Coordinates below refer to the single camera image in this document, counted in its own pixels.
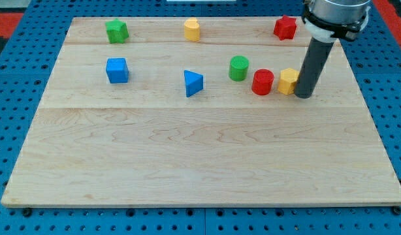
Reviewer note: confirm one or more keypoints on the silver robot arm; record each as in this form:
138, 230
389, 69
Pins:
328, 20

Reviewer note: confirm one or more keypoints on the green cylinder block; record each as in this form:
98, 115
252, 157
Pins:
238, 68

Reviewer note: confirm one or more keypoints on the light wooden board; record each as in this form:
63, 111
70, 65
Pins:
144, 144

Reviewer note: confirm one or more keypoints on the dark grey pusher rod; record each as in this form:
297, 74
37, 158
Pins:
312, 67

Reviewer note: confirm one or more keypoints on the yellow hexagon block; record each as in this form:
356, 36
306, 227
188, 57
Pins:
288, 80

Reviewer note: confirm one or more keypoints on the red cylinder block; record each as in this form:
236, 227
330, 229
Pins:
262, 82

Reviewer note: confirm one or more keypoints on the blue cube block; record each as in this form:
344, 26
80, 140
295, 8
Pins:
117, 70

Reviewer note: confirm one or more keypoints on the blue triangle block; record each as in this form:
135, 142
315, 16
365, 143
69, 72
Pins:
194, 82

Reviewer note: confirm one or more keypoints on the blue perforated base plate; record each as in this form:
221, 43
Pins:
26, 63

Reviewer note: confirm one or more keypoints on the green star block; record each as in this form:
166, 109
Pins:
116, 31

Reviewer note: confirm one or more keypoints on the red star block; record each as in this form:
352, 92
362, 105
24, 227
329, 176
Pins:
285, 27

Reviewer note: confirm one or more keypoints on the yellow heart block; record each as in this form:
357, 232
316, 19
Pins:
192, 29

